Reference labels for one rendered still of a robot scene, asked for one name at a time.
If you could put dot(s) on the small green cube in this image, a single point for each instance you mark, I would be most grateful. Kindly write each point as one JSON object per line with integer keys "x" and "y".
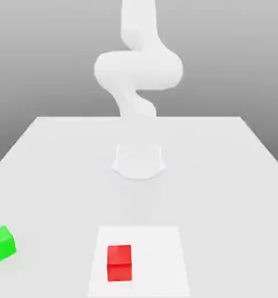
{"x": 2, "y": 244}

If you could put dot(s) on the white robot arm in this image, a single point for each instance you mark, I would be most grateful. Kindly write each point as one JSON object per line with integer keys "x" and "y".
{"x": 138, "y": 69}

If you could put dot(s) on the small red cube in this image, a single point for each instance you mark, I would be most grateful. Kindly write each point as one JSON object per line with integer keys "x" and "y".
{"x": 119, "y": 263}

